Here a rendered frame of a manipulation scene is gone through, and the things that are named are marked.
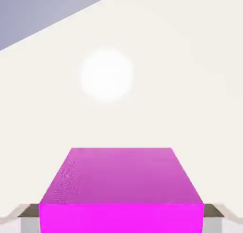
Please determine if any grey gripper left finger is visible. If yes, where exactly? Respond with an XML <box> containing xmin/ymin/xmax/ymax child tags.
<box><xmin>0</xmin><ymin>203</ymin><xmax>41</xmax><ymax>233</ymax></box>

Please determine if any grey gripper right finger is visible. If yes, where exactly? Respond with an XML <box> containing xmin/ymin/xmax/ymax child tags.
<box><xmin>202</xmin><ymin>203</ymin><xmax>243</xmax><ymax>233</ymax></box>

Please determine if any small magenta cube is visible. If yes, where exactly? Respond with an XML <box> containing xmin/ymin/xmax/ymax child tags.
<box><xmin>38</xmin><ymin>147</ymin><xmax>205</xmax><ymax>233</ymax></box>

